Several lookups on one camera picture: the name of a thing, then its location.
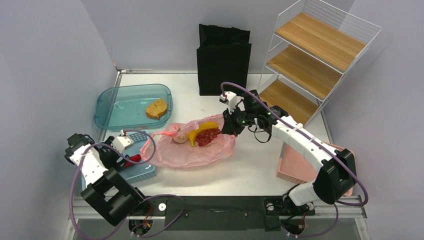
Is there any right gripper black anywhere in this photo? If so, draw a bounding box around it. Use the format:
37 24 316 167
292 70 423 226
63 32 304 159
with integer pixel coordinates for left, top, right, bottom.
222 105 256 137

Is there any red chili pepper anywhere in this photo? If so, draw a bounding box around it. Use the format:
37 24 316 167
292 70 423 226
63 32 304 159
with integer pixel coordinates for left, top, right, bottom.
124 154 142 169

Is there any pink plastic grocery bag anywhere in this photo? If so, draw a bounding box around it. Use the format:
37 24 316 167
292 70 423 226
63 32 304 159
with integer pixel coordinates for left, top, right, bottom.
140 114 236 168

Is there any black fabric grocery bag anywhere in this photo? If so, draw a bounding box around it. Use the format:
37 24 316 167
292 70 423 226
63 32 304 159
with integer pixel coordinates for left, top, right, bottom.
196 24 252 96

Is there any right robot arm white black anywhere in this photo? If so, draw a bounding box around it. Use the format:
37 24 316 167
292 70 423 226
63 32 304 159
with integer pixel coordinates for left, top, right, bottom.
219 90 357 215

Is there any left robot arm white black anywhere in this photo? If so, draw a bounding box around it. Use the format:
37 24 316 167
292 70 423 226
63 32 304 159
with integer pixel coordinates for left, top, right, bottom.
64 133 149 226

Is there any red grape bunch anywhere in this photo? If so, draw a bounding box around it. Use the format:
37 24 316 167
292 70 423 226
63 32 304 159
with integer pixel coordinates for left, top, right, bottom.
195 128 221 147

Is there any blue perforated plastic basket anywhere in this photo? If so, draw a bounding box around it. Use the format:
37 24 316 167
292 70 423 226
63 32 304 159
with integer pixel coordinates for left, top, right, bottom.
65 130 156 190

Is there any yellow banana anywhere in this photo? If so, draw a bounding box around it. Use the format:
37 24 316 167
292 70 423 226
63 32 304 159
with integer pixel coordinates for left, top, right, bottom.
187 121 219 147

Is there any teal transparent plastic tray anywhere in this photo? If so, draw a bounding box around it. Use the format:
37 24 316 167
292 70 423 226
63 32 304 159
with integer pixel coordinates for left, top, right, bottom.
93 83 173 130

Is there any brown bread slice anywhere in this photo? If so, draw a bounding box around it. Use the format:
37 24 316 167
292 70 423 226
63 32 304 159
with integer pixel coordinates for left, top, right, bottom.
145 98 168 120

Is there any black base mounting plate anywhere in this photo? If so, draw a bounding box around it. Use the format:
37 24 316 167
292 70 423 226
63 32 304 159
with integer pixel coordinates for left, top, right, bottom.
128 195 316 236

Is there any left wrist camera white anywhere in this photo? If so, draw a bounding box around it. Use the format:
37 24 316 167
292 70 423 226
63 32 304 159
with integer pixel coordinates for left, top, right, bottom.
111 130 135 154

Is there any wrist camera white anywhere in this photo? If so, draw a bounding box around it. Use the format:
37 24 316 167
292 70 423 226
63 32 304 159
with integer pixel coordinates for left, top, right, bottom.
219 91 238 115
111 130 135 154

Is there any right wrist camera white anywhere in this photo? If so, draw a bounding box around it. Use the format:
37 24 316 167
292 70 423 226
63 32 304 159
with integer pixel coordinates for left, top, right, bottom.
219 91 238 115

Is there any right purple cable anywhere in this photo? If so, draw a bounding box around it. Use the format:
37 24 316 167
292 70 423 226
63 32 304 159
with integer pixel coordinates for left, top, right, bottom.
220 81 369 207

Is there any purple cable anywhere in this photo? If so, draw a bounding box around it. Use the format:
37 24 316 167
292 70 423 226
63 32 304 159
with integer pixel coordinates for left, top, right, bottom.
220 81 369 207
68 128 186 240

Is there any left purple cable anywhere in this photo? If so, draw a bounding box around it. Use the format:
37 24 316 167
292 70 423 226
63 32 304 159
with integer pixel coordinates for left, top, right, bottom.
68 128 186 240

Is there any white wire wooden shelf rack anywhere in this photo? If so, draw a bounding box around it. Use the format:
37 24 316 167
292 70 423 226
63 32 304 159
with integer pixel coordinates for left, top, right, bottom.
257 0 382 125

